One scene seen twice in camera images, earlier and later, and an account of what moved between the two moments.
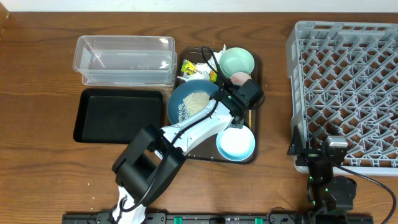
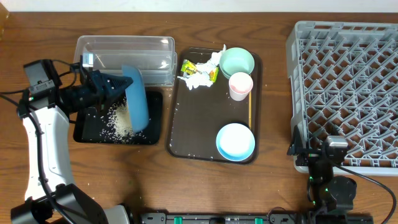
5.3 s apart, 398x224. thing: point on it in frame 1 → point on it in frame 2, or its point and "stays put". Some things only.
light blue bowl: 236,144 stays put
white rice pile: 191,104 → 119,129
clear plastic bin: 126,60 stays put
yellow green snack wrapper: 188,68 stays put
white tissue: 203,70 stays put
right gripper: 298,146 stays put
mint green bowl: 236,60 stays put
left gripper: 240,120 → 96,93
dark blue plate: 183,89 → 136,99
